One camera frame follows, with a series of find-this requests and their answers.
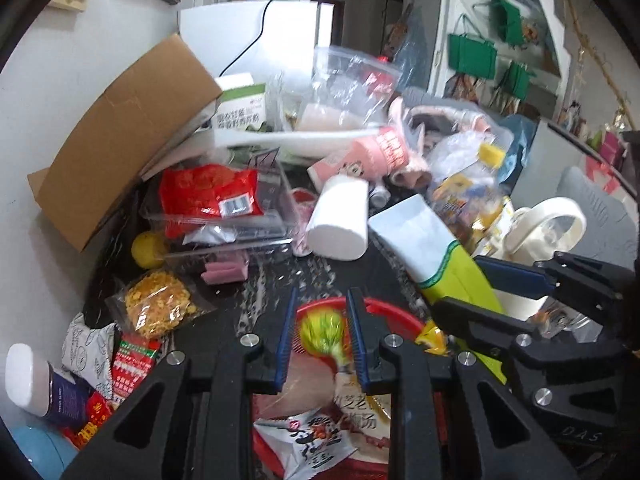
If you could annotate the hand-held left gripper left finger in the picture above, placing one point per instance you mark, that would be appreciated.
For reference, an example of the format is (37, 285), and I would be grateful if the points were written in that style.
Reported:
(285, 345)

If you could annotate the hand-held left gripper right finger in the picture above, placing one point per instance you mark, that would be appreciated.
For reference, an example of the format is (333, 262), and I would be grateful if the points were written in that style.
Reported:
(357, 340)

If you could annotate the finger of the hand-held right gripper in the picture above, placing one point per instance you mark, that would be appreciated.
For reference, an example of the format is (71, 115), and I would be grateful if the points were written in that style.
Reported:
(480, 320)
(510, 275)

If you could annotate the pale pink snack packet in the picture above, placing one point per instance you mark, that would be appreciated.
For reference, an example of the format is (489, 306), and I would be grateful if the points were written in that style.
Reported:
(320, 375)

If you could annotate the red plastic basket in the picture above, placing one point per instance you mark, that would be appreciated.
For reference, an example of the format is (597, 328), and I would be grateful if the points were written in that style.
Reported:
(395, 312)

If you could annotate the yellow snack packet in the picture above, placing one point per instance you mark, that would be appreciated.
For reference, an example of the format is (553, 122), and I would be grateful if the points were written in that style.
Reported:
(431, 339)

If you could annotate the green and white tube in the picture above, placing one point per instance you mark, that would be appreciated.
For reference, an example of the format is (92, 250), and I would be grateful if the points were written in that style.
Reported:
(450, 270)

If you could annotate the white snack packet black print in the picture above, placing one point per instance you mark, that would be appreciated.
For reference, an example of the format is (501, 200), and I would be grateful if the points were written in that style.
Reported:
(310, 445)

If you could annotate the clear bag of yellow snacks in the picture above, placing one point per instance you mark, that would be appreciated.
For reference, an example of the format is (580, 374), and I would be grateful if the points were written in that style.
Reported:
(155, 302)

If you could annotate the bag of colourful snacks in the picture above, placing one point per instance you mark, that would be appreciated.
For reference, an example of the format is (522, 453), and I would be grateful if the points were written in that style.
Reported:
(465, 200)

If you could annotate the white kettle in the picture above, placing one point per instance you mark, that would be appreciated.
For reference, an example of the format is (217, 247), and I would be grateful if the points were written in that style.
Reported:
(545, 220)

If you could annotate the pink block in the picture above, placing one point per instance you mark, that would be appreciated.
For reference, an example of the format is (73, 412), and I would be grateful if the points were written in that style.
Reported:
(225, 272)

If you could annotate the grey embossed chair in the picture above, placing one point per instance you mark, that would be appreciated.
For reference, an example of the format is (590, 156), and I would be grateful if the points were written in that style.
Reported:
(600, 210)

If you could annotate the clear plastic container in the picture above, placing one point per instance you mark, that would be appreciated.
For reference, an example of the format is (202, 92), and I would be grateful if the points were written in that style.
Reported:
(230, 245)

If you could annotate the white paper roll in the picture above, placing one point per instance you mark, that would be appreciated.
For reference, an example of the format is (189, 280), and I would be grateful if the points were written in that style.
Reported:
(337, 220)

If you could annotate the blue plastic bag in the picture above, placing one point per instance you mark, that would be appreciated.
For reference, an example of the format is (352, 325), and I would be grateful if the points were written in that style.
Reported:
(520, 135)

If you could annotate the small white bottle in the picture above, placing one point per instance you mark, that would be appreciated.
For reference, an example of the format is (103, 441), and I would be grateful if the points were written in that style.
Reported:
(380, 194)

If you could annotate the red and green striped packet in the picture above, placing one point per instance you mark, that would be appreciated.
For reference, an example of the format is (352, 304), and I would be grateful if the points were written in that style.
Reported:
(131, 367)

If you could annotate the lemon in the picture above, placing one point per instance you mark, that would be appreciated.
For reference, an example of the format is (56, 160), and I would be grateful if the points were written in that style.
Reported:
(146, 251)

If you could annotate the red food packet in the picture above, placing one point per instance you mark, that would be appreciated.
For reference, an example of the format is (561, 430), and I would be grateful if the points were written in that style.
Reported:
(205, 190)

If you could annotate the pink paper cup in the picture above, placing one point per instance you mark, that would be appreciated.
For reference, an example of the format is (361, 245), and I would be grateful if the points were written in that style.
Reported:
(370, 155)

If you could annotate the green cloth bag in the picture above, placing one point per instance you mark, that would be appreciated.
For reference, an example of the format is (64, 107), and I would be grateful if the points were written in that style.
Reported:
(507, 20)
(472, 55)
(517, 80)

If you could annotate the white patterned packet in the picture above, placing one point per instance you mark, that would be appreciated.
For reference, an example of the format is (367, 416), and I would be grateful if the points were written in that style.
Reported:
(87, 350)

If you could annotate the red gold candy wrappers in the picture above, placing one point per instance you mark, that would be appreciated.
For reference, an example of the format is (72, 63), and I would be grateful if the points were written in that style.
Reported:
(95, 415)

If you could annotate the white and green box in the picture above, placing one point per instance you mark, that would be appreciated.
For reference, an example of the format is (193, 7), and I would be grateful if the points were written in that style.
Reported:
(240, 115)

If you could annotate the clear zip bag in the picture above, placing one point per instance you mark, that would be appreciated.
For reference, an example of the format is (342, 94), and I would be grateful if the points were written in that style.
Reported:
(350, 85)

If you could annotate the dark blue jar white lid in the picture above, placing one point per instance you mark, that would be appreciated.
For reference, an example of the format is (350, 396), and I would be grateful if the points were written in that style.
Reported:
(30, 380)

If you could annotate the cardboard box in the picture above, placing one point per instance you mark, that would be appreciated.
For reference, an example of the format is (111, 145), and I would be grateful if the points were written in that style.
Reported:
(115, 145)

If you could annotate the light blue round gadget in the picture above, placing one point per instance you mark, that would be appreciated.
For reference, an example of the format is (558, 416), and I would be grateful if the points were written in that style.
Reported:
(40, 455)

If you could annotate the white refrigerator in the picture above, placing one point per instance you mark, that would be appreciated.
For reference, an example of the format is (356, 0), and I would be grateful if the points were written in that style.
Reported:
(230, 30)

